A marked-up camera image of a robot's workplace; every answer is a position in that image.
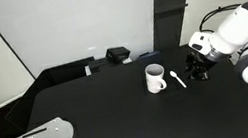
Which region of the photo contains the large whiteboard panel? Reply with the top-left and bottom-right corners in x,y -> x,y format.
0,0 -> 168,85

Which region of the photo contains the black vertical pillar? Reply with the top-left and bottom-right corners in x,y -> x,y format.
145,0 -> 205,55

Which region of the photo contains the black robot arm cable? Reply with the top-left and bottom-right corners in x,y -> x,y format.
195,2 -> 247,36

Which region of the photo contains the white plastic spoon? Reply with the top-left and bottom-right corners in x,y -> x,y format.
168,68 -> 188,91

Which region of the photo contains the black flat case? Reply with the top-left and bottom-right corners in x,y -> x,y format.
86,56 -> 112,74

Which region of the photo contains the white ceramic mug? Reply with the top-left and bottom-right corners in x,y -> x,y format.
143,61 -> 169,95

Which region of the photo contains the small black box device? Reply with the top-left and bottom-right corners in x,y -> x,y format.
104,45 -> 132,64

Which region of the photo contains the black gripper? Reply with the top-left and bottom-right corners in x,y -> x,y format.
181,47 -> 219,85

